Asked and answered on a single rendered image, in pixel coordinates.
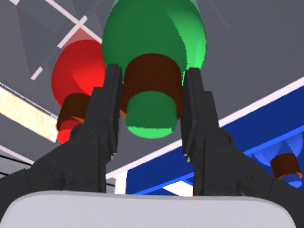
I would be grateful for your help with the blue bottle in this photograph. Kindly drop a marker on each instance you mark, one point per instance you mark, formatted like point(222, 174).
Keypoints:
point(281, 156)

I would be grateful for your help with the blue plastic crate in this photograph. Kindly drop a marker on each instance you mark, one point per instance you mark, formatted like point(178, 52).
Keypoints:
point(261, 128)

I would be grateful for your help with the red bottle with pink label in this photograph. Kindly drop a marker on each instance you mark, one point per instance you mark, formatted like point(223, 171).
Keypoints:
point(78, 69)

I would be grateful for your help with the green bottle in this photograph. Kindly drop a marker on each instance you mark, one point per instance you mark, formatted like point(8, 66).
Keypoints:
point(154, 41)

